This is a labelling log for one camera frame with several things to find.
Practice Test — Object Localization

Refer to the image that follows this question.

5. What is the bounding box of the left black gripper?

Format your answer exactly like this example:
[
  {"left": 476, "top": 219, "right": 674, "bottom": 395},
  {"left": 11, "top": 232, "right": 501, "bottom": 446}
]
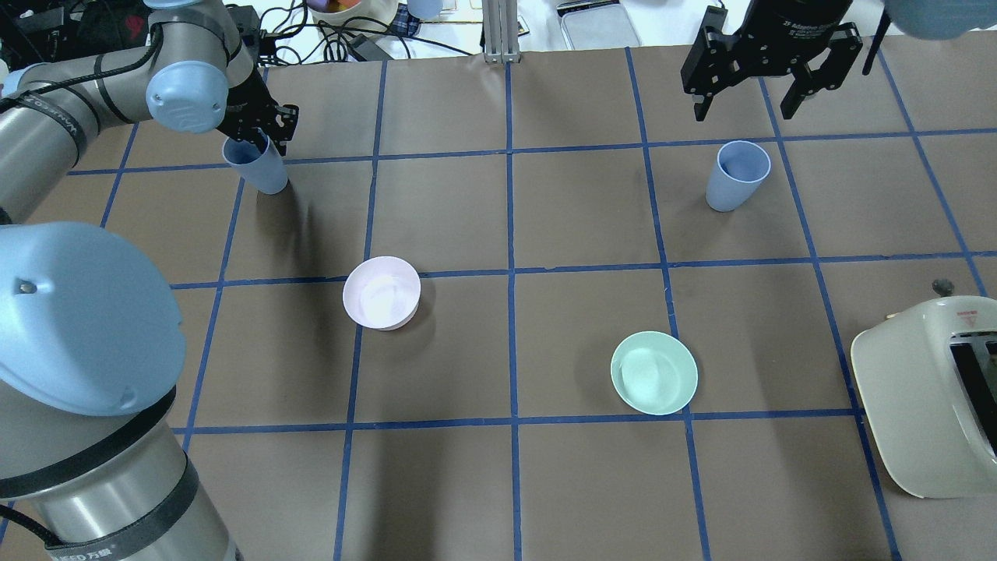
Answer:
[{"left": 222, "top": 69, "right": 300, "bottom": 157}]

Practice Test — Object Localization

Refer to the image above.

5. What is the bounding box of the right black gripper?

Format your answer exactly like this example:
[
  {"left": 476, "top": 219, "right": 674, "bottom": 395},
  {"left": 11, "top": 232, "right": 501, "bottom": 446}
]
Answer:
[{"left": 680, "top": 1, "right": 862, "bottom": 122}]

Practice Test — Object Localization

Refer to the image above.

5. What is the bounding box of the blue cup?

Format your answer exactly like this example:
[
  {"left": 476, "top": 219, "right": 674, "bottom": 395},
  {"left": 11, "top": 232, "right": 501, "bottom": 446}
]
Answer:
[
  {"left": 407, "top": 0, "right": 444, "bottom": 21},
  {"left": 706, "top": 139, "right": 772, "bottom": 213},
  {"left": 221, "top": 135, "right": 289, "bottom": 195}
]

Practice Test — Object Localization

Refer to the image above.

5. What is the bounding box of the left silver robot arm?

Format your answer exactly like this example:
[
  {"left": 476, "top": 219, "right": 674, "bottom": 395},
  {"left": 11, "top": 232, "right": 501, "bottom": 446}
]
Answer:
[{"left": 2, "top": 1, "right": 298, "bottom": 560}]

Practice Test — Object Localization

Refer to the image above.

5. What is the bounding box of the black power adapter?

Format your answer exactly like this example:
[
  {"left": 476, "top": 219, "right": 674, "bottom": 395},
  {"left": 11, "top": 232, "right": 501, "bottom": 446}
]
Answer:
[{"left": 347, "top": 34, "right": 394, "bottom": 62}]

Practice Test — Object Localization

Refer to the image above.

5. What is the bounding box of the bowl of foam blocks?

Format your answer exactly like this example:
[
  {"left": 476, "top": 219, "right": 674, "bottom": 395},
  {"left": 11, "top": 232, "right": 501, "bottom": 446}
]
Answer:
[{"left": 306, "top": 1, "right": 399, "bottom": 31}]

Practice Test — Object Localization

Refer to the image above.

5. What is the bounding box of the silver kitchen scale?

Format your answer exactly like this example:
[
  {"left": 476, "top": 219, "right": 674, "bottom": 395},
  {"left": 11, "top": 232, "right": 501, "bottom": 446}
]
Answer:
[{"left": 556, "top": 1, "right": 642, "bottom": 51}]

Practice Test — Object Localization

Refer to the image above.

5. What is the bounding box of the pink bowl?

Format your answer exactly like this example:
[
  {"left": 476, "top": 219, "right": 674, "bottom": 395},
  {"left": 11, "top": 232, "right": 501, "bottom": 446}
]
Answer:
[{"left": 342, "top": 256, "right": 421, "bottom": 331}]

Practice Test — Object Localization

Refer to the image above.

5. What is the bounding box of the blue cup on desk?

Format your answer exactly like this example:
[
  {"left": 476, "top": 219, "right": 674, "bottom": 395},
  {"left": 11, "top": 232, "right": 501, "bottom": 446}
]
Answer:
[{"left": 407, "top": 0, "right": 444, "bottom": 21}]

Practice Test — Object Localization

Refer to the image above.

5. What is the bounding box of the green bowl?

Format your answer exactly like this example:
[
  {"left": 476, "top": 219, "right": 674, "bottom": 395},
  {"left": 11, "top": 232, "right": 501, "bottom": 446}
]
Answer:
[{"left": 610, "top": 331, "right": 700, "bottom": 416}]

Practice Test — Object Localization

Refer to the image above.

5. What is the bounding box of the cream white toaster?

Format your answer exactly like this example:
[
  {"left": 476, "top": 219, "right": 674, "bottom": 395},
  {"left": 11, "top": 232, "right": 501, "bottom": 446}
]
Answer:
[{"left": 850, "top": 295, "right": 996, "bottom": 499}]

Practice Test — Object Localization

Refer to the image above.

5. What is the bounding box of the aluminium frame post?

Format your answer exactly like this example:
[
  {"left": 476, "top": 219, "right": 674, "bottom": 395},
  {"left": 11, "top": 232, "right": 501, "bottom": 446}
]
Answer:
[{"left": 481, "top": 0, "right": 521, "bottom": 65}]

